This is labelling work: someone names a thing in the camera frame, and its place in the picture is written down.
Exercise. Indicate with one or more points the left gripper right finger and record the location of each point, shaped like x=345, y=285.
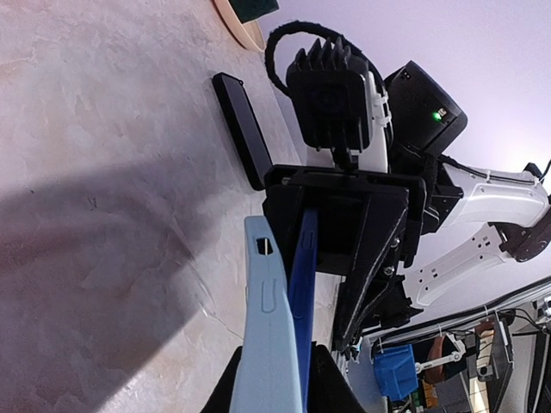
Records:
x=328, y=392

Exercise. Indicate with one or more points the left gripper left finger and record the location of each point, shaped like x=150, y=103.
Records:
x=220, y=399

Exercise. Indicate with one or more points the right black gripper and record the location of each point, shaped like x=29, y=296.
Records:
x=359, y=216

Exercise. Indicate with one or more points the light blue phone case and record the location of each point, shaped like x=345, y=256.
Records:
x=267, y=378

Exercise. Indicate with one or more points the black phone blue edge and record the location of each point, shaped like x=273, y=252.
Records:
x=301, y=294

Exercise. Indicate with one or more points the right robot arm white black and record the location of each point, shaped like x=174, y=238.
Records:
x=473, y=218

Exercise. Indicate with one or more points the blue storage bin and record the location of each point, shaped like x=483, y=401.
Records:
x=395, y=372

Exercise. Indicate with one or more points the beige plate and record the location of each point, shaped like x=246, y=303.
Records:
x=247, y=34

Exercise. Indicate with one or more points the dark green cup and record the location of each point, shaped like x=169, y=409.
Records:
x=251, y=10

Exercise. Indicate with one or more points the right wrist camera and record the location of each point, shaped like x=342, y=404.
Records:
x=339, y=98

